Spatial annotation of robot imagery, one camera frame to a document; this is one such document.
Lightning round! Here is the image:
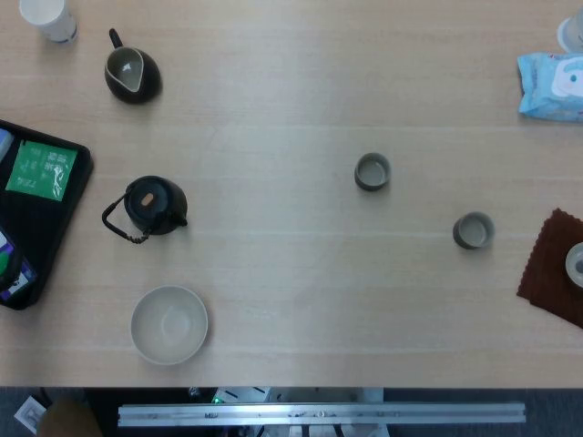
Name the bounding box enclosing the black teapot with looped handle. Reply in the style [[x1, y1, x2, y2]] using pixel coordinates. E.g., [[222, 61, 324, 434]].
[[101, 175, 189, 245]]

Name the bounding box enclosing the grey-green ceramic teacup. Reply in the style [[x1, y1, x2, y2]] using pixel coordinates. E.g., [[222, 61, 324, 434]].
[[353, 152, 393, 192], [452, 211, 496, 250]]

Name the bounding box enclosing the robot base electronics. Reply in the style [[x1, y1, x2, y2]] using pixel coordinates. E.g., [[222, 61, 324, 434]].
[[189, 386, 384, 404]]

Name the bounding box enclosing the beige ceramic bowl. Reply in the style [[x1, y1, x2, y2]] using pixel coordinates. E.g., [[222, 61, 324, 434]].
[[130, 285, 210, 366]]

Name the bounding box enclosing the black plastic tray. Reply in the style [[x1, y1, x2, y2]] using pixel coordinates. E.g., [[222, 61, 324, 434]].
[[0, 118, 95, 311]]

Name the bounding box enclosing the dark red cloth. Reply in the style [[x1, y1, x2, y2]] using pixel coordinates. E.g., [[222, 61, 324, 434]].
[[516, 208, 583, 330]]

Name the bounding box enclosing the green tea packet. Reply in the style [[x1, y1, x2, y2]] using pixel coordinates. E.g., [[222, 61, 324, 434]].
[[5, 139, 78, 202]]

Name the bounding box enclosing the blue wet wipes pack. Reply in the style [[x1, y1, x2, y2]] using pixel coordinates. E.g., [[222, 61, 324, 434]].
[[517, 52, 583, 123]]

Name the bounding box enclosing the purple and green box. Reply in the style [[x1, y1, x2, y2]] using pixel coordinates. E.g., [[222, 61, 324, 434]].
[[0, 225, 37, 306]]

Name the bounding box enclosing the brown round stool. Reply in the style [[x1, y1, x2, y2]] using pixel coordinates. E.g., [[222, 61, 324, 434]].
[[36, 399, 105, 437]]

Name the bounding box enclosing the white paper cup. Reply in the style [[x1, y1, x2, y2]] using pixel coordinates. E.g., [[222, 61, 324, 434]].
[[18, 0, 78, 45]]

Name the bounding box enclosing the white floor socket box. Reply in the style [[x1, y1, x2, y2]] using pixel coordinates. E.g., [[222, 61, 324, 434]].
[[13, 395, 47, 433]]

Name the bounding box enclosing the clear plastic cup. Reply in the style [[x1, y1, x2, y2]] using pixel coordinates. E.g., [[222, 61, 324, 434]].
[[557, 9, 583, 54]]

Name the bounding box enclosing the aluminium profile rail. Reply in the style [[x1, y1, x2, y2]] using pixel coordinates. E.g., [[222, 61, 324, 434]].
[[117, 401, 527, 428]]

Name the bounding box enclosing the dark ceramic pitcher with handle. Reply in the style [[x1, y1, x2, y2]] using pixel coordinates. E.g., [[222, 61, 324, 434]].
[[104, 28, 163, 105]]

